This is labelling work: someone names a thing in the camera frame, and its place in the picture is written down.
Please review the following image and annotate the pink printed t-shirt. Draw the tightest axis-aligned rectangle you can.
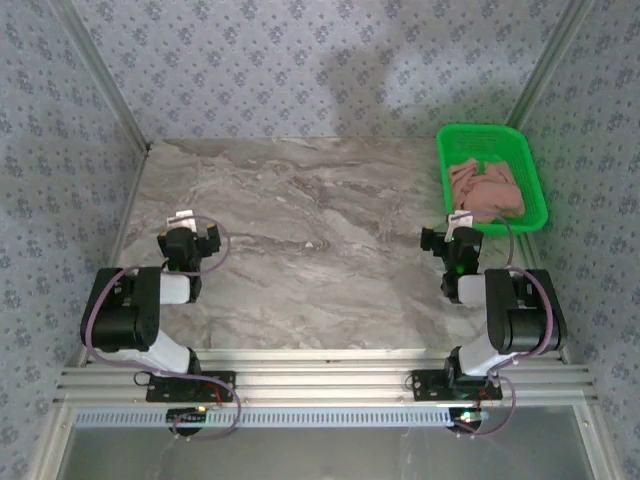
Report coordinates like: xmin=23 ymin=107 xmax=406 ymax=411
xmin=447 ymin=156 xmax=526 ymax=220

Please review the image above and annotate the green plastic basket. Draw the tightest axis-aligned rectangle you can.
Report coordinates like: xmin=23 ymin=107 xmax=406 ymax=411
xmin=436 ymin=123 xmax=550 ymax=236

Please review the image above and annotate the black controller board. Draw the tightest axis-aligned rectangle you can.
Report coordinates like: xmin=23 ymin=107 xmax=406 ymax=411
xmin=448 ymin=407 xmax=489 ymax=432
xmin=166 ymin=407 xmax=210 ymax=425

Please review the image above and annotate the grey metal panel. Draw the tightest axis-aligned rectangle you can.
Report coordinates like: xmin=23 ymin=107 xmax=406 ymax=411
xmin=59 ymin=427 xmax=596 ymax=480

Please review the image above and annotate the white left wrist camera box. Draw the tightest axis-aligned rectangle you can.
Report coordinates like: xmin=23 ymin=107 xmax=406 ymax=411
xmin=168 ymin=209 xmax=199 ymax=232

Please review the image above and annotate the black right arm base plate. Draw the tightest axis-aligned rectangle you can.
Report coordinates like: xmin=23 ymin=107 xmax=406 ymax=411
xmin=410 ymin=368 xmax=504 ymax=401

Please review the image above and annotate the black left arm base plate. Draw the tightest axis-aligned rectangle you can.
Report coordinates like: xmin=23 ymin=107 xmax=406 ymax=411
xmin=146 ymin=370 xmax=237 ymax=403

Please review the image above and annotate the aluminium mounting rail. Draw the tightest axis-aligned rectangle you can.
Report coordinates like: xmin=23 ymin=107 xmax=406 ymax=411
xmin=53 ymin=348 xmax=600 ymax=407

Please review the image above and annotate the aluminium frame post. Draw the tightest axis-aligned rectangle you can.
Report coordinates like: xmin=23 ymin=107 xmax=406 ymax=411
xmin=49 ymin=0 xmax=155 ymax=154
xmin=503 ymin=0 xmax=597 ymax=132

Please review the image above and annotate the grey slotted cable duct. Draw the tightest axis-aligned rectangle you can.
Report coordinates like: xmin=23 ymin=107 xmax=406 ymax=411
xmin=73 ymin=405 xmax=456 ymax=430

